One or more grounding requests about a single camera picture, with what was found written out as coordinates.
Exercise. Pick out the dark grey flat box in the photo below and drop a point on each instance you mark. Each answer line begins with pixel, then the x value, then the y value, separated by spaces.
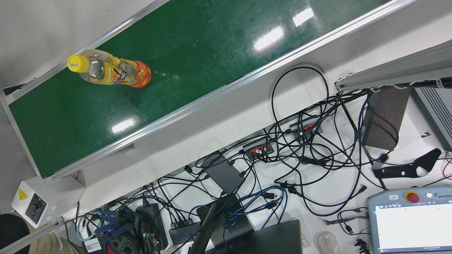
pixel 226 174

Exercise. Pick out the black power adapter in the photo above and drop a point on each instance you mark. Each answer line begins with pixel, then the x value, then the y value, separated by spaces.
pixel 152 222

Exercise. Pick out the black plug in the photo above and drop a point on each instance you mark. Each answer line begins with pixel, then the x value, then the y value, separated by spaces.
pixel 360 243

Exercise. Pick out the dark brown wooden block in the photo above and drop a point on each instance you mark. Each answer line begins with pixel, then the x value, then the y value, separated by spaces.
pixel 385 120

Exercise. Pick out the person in tan shirt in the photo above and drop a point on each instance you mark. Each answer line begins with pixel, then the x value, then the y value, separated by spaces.
pixel 12 233

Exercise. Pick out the black hub with orange ports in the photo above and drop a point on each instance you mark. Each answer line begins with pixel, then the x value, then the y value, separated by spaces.
pixel 257 144
pixel 307 123

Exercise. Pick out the white conveyor control box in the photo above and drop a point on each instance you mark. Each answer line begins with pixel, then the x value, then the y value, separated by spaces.
pixel 53 197

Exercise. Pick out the aluminium profile post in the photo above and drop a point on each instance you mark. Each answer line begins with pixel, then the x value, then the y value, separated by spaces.
pixel 406 67

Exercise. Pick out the black metal bracket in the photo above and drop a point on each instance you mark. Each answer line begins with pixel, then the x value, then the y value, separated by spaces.
pixel 399 173

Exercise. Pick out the black blue mechanical device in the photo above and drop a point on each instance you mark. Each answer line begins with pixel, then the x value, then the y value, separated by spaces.
pixel 122 245

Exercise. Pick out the orange juice bottle yellow cap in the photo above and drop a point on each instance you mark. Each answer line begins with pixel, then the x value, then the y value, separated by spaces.
pixel 116 72

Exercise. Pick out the aluminium rail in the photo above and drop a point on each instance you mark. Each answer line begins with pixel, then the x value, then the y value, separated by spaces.
pixel 35 235

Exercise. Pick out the black monitor stand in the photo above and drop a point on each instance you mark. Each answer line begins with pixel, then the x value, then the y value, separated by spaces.
pixel 208 225

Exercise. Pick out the green conveyor belt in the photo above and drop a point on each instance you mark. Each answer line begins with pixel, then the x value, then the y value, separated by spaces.
pixel 176 70

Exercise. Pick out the black multiport hub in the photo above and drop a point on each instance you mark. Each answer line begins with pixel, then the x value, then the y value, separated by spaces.
pixel 183 233

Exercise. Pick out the white printed label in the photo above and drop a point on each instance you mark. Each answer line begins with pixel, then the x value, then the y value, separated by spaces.
pixel 92 245

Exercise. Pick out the grey finned power supply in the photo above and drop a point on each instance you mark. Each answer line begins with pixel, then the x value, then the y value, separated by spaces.
pixel 439 113

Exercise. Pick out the grey teach pendant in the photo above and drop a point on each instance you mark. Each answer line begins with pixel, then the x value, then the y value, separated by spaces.
pixel 406 225

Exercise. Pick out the white computer mouse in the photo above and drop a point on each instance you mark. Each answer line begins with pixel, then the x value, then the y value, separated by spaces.
pixel 328 243

